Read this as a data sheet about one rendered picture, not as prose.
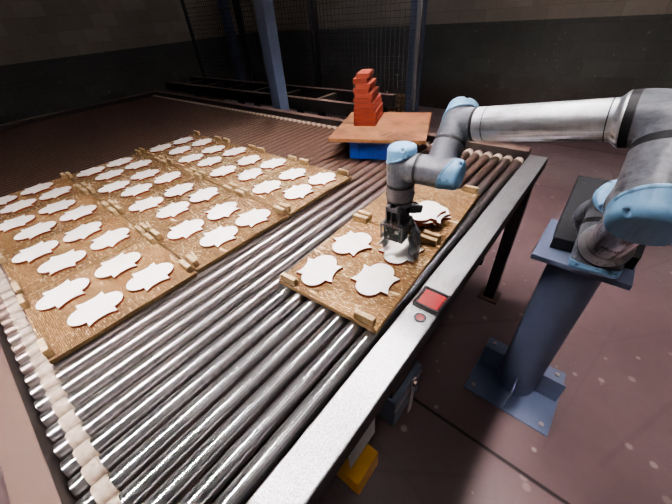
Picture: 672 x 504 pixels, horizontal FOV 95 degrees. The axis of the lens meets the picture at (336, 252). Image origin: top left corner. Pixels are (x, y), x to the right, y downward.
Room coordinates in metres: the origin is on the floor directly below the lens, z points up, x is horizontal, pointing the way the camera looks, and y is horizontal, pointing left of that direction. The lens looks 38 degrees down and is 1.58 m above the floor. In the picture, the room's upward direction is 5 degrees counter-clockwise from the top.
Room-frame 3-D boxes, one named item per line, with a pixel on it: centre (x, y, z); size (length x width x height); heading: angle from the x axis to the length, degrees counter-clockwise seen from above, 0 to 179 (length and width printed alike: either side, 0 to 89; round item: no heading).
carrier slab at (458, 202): (1.07, -0.35, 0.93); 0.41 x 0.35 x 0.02; 140
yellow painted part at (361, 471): (0.29, 0.00, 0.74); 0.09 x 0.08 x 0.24; 137
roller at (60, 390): (1.10, 0.06, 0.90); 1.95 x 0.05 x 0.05; 137
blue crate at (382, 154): (1.74, -0.31, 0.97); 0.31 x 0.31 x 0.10; 70
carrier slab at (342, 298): (0.75, -0.08, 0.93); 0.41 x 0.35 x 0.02; 140
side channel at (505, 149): (2.85, 0.47, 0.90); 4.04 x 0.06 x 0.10; 47
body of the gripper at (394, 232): (0.76, -0.19, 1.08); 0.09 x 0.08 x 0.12; 141
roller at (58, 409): (1.06, 0.02, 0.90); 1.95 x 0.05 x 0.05; 137
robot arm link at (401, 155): (0.77, -0.19, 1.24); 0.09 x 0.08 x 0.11; 51
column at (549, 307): (0.80, -0.86, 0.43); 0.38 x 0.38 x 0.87; 46
